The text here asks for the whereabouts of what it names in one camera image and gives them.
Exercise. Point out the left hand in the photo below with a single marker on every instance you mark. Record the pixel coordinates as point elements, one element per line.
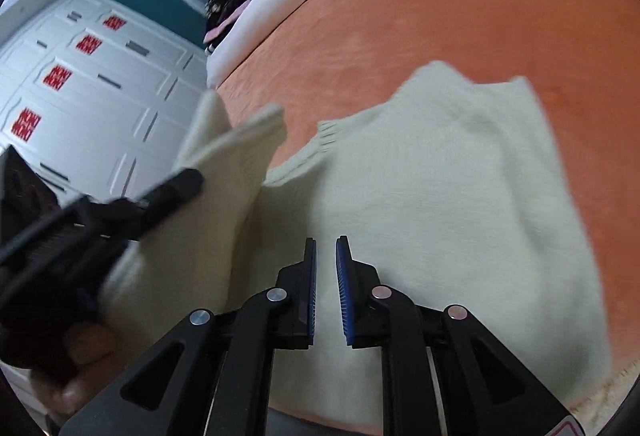
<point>100,354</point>

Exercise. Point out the orange plush blanket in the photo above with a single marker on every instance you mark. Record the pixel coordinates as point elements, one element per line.
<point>331,59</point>

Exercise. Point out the cream knit sweater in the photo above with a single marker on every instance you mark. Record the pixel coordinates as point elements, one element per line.
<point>453,190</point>

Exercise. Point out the white wardrobe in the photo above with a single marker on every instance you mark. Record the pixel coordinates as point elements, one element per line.
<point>97,98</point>

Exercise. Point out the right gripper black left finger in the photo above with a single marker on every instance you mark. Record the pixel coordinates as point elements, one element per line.
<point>210,374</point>

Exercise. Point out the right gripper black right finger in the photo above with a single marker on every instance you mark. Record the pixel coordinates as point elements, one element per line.
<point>444,372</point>

